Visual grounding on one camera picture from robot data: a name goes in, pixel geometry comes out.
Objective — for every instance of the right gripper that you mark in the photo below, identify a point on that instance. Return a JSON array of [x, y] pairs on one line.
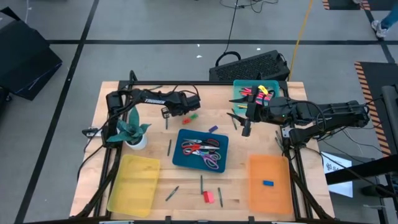
[[252, 111]]

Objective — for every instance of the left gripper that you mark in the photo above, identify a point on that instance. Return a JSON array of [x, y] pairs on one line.
[[178, 109]]

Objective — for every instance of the yellow pencil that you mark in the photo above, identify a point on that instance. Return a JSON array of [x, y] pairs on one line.
[[242, 106]]

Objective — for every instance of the orange eraser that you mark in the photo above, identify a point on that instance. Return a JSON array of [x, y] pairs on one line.
[[186, 121]]

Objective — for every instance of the orange pen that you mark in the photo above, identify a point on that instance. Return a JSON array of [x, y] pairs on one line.
[[244, 93]]

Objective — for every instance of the green eraser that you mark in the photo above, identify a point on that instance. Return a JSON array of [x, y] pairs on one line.
[[194, 116]]

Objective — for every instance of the pink pen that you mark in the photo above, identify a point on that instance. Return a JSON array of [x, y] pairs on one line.
[[246, 90], [265, 99], [261, 103]]

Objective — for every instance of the green plant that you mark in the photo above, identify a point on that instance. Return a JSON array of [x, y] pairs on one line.
[[133, 119]]

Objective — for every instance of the blue plastic bin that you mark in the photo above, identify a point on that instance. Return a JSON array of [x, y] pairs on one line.
[[178, 162]]

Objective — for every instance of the purple scissors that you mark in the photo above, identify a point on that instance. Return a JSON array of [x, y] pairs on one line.
[[209, 160]]

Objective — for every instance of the bright blue eraser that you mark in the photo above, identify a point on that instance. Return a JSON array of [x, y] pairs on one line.
[[268, 183]]

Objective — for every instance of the yellow plastic bin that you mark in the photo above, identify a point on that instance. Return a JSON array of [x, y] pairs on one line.
[[133, 186]]

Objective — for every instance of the orange plastic bin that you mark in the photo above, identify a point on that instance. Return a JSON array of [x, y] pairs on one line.
[[270, 202]]

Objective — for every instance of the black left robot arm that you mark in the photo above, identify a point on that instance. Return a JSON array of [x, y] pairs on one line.
[[152, 100]]

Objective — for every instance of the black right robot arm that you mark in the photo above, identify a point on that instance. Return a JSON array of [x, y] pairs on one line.
[[335, 113]]

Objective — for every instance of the teal plastic bin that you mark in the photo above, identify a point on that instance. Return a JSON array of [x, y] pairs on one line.
[[240, 83]]

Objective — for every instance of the dark violet eraser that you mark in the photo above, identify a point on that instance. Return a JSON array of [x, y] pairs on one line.
[[213, 128]]

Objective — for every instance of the black computer case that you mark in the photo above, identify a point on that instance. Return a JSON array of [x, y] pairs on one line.
[[248, 67]]

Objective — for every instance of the red eraser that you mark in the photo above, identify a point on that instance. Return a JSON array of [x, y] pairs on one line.
[[206, 197]]

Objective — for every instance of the pink eraser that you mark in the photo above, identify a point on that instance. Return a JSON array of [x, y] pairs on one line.
[[211, 197]]

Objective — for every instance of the white printed sign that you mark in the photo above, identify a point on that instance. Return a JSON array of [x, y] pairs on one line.
[[334, 161]]

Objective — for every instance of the black stand beam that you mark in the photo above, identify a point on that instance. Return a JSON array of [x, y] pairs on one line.
[[367, 169]]

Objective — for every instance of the large black striped floor mat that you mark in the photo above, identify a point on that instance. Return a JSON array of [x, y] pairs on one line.
[[382, 74]]

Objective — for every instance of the small black striped floor mat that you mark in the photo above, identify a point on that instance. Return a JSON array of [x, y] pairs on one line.
[[342, 3]]

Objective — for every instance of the grey pole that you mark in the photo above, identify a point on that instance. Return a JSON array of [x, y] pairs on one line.
[[391, 105]]

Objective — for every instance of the person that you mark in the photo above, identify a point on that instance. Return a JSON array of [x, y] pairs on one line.
[[379, 29]]

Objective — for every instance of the black folded floor case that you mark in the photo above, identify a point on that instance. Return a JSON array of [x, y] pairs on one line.
[[25, 62]]

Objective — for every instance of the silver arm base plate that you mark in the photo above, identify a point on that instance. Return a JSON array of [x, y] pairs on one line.
[[286, 130], [90, 132]]

